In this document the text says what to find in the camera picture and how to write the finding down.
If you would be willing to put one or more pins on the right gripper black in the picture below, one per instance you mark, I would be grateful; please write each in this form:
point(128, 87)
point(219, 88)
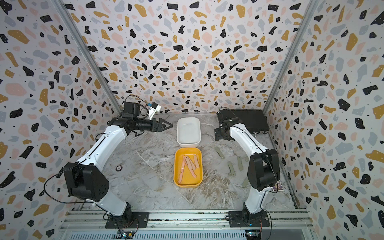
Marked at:
point(216, 134)

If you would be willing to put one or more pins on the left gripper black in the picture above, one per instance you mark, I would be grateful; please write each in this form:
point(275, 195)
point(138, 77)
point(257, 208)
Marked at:
point(159, 128)

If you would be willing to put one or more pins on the white storage box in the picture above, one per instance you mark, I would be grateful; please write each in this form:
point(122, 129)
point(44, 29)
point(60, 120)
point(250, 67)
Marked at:
point(189, 132)

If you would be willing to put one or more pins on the pink folding knife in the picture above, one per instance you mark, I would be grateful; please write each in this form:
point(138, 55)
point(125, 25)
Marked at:
point(190, 164)

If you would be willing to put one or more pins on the long pink fruit knife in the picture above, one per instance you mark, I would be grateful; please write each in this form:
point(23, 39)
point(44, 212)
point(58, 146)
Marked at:
point(180, 178)

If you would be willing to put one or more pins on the pink folding knife angled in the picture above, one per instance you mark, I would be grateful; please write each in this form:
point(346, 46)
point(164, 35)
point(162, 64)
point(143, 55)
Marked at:
point(196, 161)

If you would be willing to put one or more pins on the yellow storage box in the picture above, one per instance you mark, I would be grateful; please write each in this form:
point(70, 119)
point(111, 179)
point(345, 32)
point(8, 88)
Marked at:
point(188, 181)

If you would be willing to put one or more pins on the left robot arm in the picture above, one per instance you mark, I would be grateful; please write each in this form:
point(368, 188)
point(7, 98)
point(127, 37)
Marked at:
point(85, 179)

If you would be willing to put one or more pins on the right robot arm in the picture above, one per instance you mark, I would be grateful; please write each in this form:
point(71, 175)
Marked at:
point(264, 168)

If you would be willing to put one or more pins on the black carrying case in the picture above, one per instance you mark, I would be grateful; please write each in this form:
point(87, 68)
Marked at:
point(254, 120)

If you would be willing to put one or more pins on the colourful card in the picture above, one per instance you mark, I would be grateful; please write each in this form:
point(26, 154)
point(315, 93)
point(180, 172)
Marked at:
point(278, 187)

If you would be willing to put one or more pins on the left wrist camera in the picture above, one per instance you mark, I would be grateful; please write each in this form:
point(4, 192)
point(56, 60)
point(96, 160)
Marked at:
point(153, 109)

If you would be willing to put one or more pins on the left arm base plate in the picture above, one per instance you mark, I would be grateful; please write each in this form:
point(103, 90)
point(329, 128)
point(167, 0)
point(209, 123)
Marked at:
point(132, 220)

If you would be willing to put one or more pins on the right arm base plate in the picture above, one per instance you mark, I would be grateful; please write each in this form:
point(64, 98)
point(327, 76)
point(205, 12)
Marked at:
point(243, 219)

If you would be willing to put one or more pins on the circuit board with wires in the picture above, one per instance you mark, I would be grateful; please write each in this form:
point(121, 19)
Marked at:
point(126, 235)

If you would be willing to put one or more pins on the aluminium mounting rail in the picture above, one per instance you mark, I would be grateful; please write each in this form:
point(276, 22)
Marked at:
point(285, 224)

